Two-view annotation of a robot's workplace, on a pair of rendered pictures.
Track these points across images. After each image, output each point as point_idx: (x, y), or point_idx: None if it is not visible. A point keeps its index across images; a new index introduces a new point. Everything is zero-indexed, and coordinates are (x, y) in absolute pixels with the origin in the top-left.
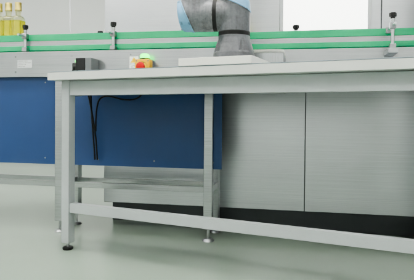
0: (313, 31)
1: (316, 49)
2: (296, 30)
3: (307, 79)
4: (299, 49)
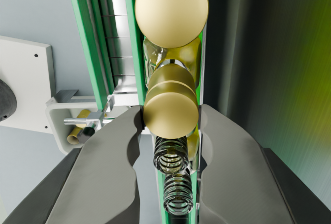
0: (162, 223)
1: (158, 197)
2: (198, 212)
3: None
4: (157, 180)
